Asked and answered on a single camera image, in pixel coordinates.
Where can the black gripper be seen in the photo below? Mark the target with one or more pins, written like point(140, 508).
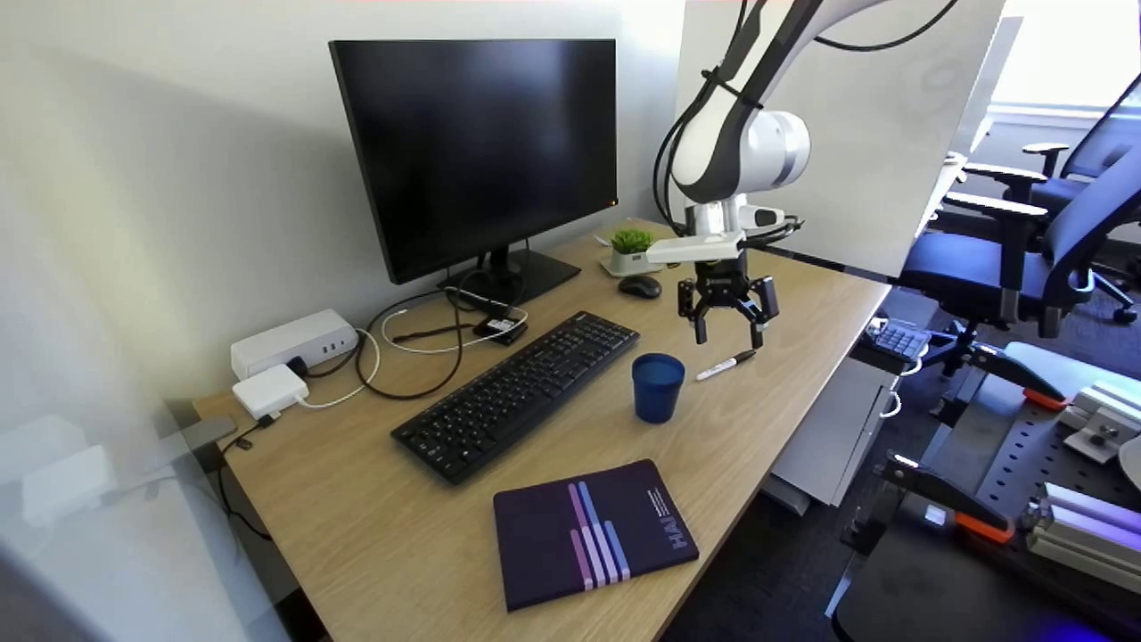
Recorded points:
point(729, 284)

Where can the small green potted plant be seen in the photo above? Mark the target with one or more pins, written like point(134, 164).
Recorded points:
point(630, 244)

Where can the blue office chair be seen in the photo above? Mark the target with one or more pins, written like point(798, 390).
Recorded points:
point(975, 270)
point(1107, 145)

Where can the dark purple striped notebook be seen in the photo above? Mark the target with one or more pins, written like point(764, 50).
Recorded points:
point(593, 535)

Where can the small white adapter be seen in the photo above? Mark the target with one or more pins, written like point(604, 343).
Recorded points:
point(268, 390)

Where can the blue plastic cup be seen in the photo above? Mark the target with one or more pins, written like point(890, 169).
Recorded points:
point(656, 390)

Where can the black perforated breadboard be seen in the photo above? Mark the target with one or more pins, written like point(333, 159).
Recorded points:
point(927, 592)

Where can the black keyboard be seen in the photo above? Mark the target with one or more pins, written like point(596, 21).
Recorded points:
point(510, 398)

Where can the long aluminium extrusion stack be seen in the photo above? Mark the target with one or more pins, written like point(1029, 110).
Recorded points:
point(1088, 535)

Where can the white power hub box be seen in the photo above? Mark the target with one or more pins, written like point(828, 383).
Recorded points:
point(291, 343)

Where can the desk telephone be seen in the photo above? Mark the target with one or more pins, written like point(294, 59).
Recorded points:
point(902, 343)

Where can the black and white marker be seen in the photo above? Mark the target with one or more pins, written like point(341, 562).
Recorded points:
point(722, 364)

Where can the white square saucer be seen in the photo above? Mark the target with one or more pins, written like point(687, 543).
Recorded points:
point(609, 271)

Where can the short aluminium extrusion piece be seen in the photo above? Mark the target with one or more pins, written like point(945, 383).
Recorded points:
point(1107, 423)

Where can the small black dongle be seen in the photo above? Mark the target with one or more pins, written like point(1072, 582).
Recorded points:
point(502, 330)

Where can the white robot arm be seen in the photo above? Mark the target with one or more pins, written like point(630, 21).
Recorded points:
point(762, 148)

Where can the orange black bar clamp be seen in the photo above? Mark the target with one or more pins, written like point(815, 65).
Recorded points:
point(1021, 378)
point(949, 510)

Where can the black computer mouse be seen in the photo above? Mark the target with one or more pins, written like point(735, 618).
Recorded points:
point(640, 286)

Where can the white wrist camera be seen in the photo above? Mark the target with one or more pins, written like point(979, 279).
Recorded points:
point(701, 252)

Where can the black computer monitor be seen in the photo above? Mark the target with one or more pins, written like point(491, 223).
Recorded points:
point(476, 154)

